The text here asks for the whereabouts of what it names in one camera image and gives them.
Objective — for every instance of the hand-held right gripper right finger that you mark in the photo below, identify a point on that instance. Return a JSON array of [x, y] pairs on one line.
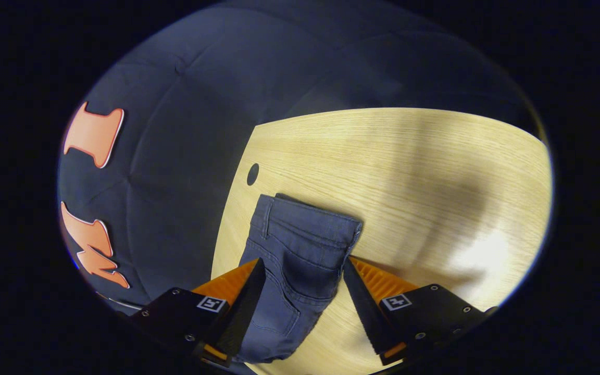
[[365, 304]]

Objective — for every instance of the dark blue jeans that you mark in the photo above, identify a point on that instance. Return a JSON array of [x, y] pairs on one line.
[[300, 250]]

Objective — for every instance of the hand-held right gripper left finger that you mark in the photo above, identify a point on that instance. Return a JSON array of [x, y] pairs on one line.
[[245, 304]]

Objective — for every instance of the black backdrop cloth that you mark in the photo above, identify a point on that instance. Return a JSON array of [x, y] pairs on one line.
[[185, 156]]

